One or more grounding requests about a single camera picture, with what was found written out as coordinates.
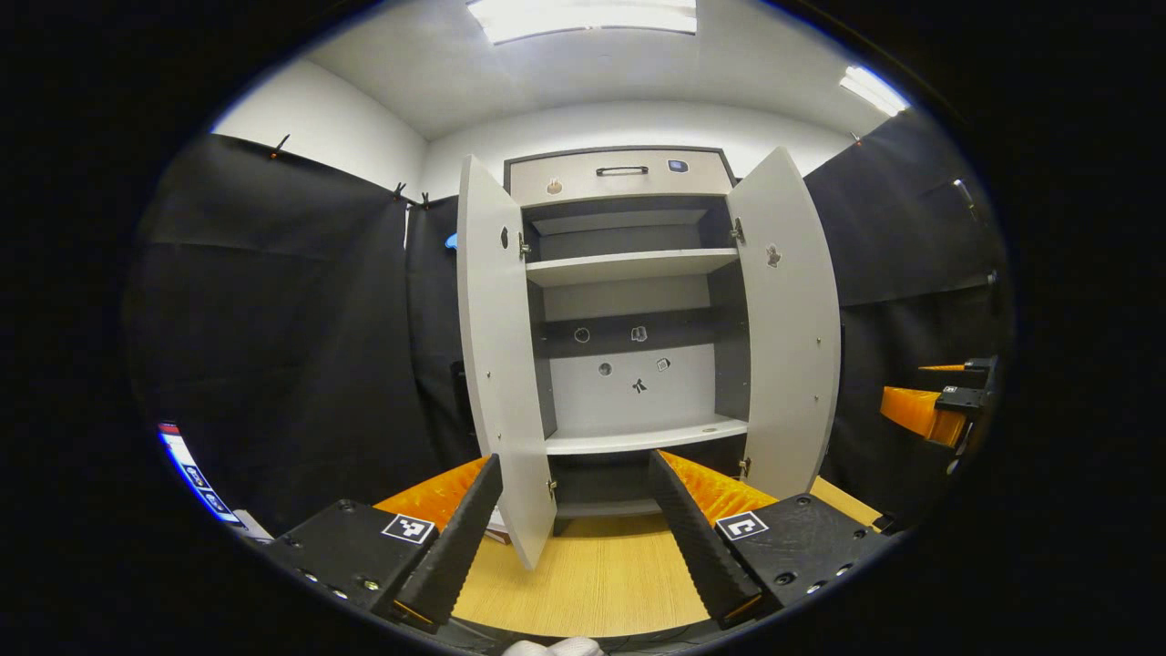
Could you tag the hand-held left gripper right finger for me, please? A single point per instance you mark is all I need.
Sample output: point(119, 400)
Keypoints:
point(697, 547)

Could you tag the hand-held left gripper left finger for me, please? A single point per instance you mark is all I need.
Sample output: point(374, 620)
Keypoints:
point(460, 538)

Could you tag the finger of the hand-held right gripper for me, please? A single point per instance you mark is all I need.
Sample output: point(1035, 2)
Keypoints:
point(920, 412)
point(975, 364)

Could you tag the grey cabinet door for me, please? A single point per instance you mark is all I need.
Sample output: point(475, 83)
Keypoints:
point(501, 364)
point(788, 364)

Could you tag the grey double-door shoe cabinet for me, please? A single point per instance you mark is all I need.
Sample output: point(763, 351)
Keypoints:
point(629, 266)

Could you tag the white printed booklet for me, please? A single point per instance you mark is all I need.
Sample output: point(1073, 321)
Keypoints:
point(499, 527)

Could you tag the white blue-edged board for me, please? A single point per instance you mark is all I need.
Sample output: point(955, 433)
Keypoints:
point(196, 476)

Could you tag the black backdrop cloth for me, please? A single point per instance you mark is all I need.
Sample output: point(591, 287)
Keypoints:
point(273, 319)

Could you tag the small ceiling light panel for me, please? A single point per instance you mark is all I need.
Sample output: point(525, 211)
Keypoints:
point(874, 89)

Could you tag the large ceiling light panel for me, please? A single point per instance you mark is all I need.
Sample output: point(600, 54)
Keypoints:
point(583, 18)

